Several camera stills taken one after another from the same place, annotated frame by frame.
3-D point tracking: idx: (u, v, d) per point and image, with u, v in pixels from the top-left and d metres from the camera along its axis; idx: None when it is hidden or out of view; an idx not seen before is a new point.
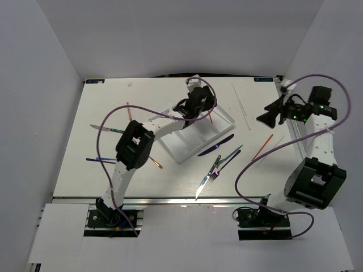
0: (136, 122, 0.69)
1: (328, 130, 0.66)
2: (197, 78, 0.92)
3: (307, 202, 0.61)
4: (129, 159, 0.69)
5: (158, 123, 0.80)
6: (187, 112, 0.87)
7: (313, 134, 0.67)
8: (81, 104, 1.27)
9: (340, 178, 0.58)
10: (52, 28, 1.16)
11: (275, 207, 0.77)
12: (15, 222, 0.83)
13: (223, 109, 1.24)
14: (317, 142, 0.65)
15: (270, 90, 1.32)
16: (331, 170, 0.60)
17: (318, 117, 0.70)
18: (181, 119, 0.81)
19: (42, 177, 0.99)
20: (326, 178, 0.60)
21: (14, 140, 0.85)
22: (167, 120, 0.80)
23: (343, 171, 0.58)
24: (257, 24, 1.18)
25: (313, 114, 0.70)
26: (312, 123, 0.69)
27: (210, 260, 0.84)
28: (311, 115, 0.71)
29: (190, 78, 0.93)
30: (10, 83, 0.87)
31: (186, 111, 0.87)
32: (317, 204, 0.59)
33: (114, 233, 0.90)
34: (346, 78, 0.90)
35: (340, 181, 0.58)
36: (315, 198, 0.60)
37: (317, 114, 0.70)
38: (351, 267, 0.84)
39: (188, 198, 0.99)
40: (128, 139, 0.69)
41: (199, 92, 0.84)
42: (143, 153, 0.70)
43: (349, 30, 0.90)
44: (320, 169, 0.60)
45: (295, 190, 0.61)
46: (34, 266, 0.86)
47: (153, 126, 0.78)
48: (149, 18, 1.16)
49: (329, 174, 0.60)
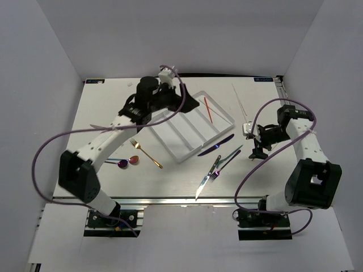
0: (68, 154, 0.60)
1: (311, 131, 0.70)
2: (170, 71, 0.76)
3: (311, 204, 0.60)
4: (78, 193, 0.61)
5: (98, 142, 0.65)
6: (138, 110, 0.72)
7: (298, 136, 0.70)
8: (81, 104, 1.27)
9: (337, 173, 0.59)
10: (52, 28, 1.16)
11: (276, 208, 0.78)
12: (15, 222, 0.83)
13: (223, 109, 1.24)
14: (305, 143, 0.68)
15: (270, 90, 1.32)
16: (326, 168, 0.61)
17: (298, 120, 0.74)
18: (130, 127, 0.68)
19: (42, 178, 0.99)
20: (323, 177, 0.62)
21: (14, 140, 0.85)
22: (109, 137, 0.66)
23: (337, 166, 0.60)
24: (257, 23, 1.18)
25: (292, 119, 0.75)
26: (295, 127, 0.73)
27: (211, 260, 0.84)
28: (290, 120, 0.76)
29: (163, 67, 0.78)
30: (10, 83, 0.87)
31: (136, 111, 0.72)
32: (320, 204, 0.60)
33: (114, 233, 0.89)
34: (346, 79, 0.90)
35: (337, 177, 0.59)
36: (317, 199, 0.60)
37: (296, 118, 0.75)
38: (351, 266, 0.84)
39: (188, 198, 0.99)
40: (66, 175, 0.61)
41: (149, 84, 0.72)
42: (89, 185, 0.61)
43: (350, 30, 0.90)
44: (317, 169, 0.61)
45: (298, 196, 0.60)
46: (34, 266, 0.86)
47: (93, 149, 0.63)
48: (150, 18, 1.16)
49: (324, 171, 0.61)
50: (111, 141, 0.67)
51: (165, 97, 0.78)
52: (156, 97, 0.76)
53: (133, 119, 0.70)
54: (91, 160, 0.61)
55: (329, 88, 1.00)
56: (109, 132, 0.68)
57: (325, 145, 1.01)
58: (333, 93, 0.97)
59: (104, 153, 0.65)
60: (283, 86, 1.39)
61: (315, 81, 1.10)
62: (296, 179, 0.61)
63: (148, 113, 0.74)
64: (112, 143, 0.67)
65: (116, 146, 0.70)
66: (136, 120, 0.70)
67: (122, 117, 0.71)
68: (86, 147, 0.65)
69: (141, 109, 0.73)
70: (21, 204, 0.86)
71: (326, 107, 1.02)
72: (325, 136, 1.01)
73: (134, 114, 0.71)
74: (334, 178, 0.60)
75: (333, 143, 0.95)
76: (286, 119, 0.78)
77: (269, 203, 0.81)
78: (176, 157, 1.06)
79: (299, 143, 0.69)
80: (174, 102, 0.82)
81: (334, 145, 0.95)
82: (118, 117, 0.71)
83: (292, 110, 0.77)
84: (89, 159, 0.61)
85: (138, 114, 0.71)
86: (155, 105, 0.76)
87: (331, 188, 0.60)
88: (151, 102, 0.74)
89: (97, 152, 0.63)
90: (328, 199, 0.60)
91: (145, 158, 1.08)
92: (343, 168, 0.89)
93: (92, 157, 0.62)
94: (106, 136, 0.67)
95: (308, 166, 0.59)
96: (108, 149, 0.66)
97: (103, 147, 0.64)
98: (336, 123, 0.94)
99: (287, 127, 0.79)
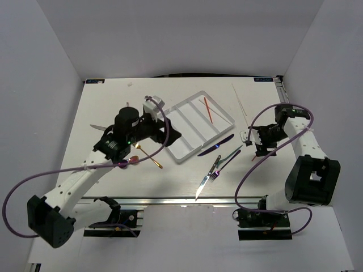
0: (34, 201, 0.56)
1: (308, 128, 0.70)
2: (157, 103, 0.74)
3: (311, 200, 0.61)
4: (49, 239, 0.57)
5: (69, 183, 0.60)
6: (115, 144, 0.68)
7: (296, 134, 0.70)
8: (81, 104, 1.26)
9: (336, 169, 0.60)
10: (52, 28, 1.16)
11: (277, 207, 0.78)
12: (15, 222, 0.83)
13: (223, 109, 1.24)
14: (303, 140, 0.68)
15: (270, 90, 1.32)
16: (325, 164, 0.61)
17: (295, 119, 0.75)
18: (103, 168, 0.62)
19: (42, 178, 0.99)
20: (321, 173, 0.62)
21: (14, 141, 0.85)
22: (81, 177, 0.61)
23: (336, 162, 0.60)
24: (257, 23, 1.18)
25: (290, 118, 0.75)
26: (292, 126, 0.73)
27: (211, 259, 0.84)
28: (287, 119, 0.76)
29: (150, 98, 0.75)
30: (10, 83, 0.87)
31: (114, 144, 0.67)
32: (320, 200, 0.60)
33: (114, 233, 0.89)
34: (346, 79, 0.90)
35: (336, 172, 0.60)
36: (317, 196, 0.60)
37: (293, 117, 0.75)
38: (351, 266, 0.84)
39: (188, 198, 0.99)
40: (33, 224, 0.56)
41: (130, 115, 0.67)
42: (57, 233, 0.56)
43: (350, 30, 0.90)
44: (316, 166, 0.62)
45: (298, 194, 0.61)
46: (34, 266, 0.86)
47: (62, 193, 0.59)
48: (150, 18, 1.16)
49: (323, 168, 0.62)
50: (82, 182, 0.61)
51: (146, 129, 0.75)
52: (136, 129, 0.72)
53: (109, 154, 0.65)
54: (58, 207, 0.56)
55: (329, 88, 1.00)
56: (81, 171, 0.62)
57: (325, 145, 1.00)
58: (333, 93, 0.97)
59: (75, 196, 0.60)
60: (283, 86, 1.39)
61: (315, 81, 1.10)
62: (296, 176, 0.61)
63: (126, 145, 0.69)
64: (84, 184, 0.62)
65: (91, 184, 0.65)
66: (114, 154, 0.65)
67: (98, 151, 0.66)
68: (54, 191, 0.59)
69: (119, 143, 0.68)
70: (21, 204, 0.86)
71: (326, 107, 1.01)
72: (325, 136, 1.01)
73: (111, 148, 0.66)
74: (333, 174, 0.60)
75: (333, 143, 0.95)
76: (283, 118, 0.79)
77: (270, 202, 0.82)
78: (175, 157, 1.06)
79: (298, 141, 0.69)
80: (155, 134, 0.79)
81: (334, 145, 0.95)
82: (92, 152, 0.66)
83: (288, 110, 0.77)
84: (56, 207, 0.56)
85: (114, 148, 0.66)
86: (134, 136, 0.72)
87: (330, 184, 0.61)
88: (131, 134, 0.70)
89: (66, 196, 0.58)
90: (326, 195, 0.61)
91: (145, 158, 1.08)
92: (343, 168, 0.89)
93: (59, 204, 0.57)
94: (78, 175, 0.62)
95: (307, 162, 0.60)
96: (79, 191, 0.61)
97: (73, 190, 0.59)
98: (336, 123, 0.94)
99: (285, 126, 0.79)
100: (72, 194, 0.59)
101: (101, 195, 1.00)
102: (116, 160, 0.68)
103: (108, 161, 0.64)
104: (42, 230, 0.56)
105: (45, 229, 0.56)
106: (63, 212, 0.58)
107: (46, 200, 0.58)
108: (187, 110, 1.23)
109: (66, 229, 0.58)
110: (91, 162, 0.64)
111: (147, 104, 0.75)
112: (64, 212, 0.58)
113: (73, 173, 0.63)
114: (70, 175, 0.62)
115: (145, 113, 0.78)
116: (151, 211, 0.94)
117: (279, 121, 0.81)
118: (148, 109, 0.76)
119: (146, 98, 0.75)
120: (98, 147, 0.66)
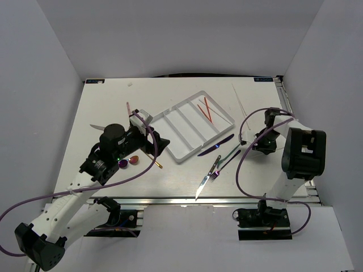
0: (20, 227, 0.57)
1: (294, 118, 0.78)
2: (142, 122, 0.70)
3: (307, 170, 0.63)
4: (39, 263, 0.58)
5: (54, 211, 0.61)
6: (103, 162, 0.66)
7: (283, 122, 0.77)
8: (81, 104, 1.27)
9: (323, 138, 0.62)
10: (53, 29, 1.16)
11: (278, 196, 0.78)
12: (16, 223, 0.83)
13: (220, 107, 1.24)
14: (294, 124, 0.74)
15: (270, 90, 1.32)
16: (313, 136, 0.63)
17: (282, 116, 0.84)
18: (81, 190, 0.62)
19: (42, 179, 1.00)
20: (312, 145, 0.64)
21: (15, 140, 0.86)
22: (67, 202, 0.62)
23: (322, 132, 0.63)
24: (256, 23, 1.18)
25: (277, 115, 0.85)
26: (280, 120, 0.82)
27: (210, 260, 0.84)
28: (275, 117, 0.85)
29: (135, 113, 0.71)
30: (9, 83, 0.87)
31: (100, 164, 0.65)
32: (315, 169, 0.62)
33: (114, 233, 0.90)
34: (346, 77, 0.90)
35: (324, 141, 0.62)
36: (311, 165, 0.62)
37: (279, 115, 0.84)
38: (351, 266, 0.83)
39: (189, 198, 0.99)
40: (23, 250, 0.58)
41: (114, 132, 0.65)
42: (46, 258, 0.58)
43: (349, 30, 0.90)
44: (304, 139, 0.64)
45: (294, 164, 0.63)
46: (35, 266, 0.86)
47: (48, 220, 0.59)
48: (149, 18, 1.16)
49: (312, 140, 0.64)
50: (68, 207, 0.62)
51: (135, 143, 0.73)
52: (125, 145, 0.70)
53: (95, 175, 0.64)
54: (45, 235, 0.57)
55: (329, 88, 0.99)
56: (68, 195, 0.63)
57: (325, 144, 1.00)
58: (333, 93, 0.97)
59: (62, 221, 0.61)
60: (283, 86, 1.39)
61: (314, 82, 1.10)
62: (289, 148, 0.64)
63: (113, 164, 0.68)
64: (71, 209, 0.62)
65: (80, 207, 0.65)
66: (102, 173, 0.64)
67: (83, 178, 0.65)
68: (42, 217, 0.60)
69: (106, 161, 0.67)
70: (22, 205, 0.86)
71: (326, 107, 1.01)
72: None
73: (97, 169, 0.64)
74: (321, 145, 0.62)
75: (333, 144, 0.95)
76: (271, 122, 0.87)
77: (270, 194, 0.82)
78: (175, 157, 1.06)
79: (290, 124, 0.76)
80: (145, 146, 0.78)
81: (334, 145, 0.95)
82: (79, 173, 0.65)
83: (274, 113, 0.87)
84: (43, 234, 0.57)
85: (101, 167, 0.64)
86: (123, 152, 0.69)
87: (322, 153, 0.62)
88: (118, 151, 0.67)
89: (52, 223, 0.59)
90: (320, 164, 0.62)
91: (145, 158, 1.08)
92: (343, 168, 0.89)
93: (46, 232, 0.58)
94: (65, 201, 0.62)
95: (296, 134, 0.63)
96: (67, 217, 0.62)
97: (59, 216, 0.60)
98: (335, 123, 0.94)
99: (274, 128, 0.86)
100: (59, 220, 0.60)
101: (100, 195, 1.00)
102: (104, 179, 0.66)
103: (94, 183, 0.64)
104: (31, 256, 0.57)
105: (33, 255, 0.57)
106: (51, 238, 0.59)
107: (33, 227, 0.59)
108: (187, 110, 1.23)
109: (55, 254, 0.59)
110: (77, 185, 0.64)
111: (134, 119, 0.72)
112: (53, 238, 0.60)
113: (60, 198, 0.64)
114: (57, 200, 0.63)
115: (131, 127, 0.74)
116: (151, 212, 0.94)
117: (269, 124, 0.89)
118: (135, 123, 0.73)
119: (132, 113, 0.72)
120: (85, 168, 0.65)
